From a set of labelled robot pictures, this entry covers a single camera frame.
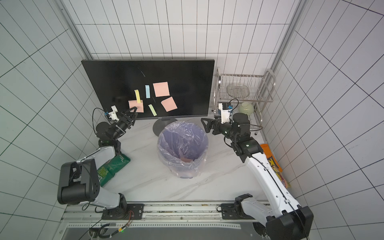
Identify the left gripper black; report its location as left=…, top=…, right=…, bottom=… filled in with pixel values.
left=112, top=106, right=138, bottom=139

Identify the pink sticky note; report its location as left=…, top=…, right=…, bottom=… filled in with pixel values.
left=153, top=82, right=170, bottom=98
left=128, top=100, right=144, bottom=113
left=161, top=97, right=178, bottom=112

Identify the green narrow sticky note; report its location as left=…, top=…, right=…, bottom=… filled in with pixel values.
left=148, top=104, right=157, bottom=117

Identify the yellow narrow sticky note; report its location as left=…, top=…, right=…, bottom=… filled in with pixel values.
left=134, top=90, right=142, bottom=104

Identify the blue narrow sticky note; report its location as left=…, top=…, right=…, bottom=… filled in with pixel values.
left=145, top=85, right=151, bottom=99

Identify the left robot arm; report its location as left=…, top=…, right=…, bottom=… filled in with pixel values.
left=57, top=107, right=138, bottom=220

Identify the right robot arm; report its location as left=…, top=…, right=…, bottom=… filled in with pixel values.
left=201, top=113, right=314, bottom=240

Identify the round grey monitor stand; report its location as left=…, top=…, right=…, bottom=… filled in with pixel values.
left=153, top=118, right=177, bottom=137

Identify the black computer monitor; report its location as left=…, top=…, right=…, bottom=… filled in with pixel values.
left=82, top=60, right=215, bottom=119

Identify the green ceramic bowl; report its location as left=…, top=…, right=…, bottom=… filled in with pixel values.
left=239, top=102, right=255, bottom=116

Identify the purple bin with plastic bag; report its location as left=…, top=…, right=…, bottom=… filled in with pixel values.
left=157, top=121, right=209, bottom=179

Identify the clear glass plate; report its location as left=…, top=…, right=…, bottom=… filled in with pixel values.
left=226, top=84, right=250, bottom=99

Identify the green snack bag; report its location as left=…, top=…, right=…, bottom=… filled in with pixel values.
left=98, top=154, right=131, bottom=187

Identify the orange snack bag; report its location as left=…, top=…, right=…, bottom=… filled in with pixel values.
left=261, top=144, right=291, bottom=189

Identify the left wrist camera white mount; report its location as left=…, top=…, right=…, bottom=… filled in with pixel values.
left=106, top=106, right=119, bottom=121

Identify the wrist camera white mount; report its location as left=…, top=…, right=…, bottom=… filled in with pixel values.
left=219, top=103, right=233, bottom=124
left=106, top=106, right=119, bottom=121

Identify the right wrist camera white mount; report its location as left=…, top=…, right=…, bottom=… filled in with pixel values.
left=219, top=103, right=233, bottom=124

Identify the metal wire dish rack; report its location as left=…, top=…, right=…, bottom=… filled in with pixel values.
left=212, top=68, right=276, bottom=121

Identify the metal base rail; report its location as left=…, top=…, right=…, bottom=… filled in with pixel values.
left=53, top=201, right=270, bottom=240

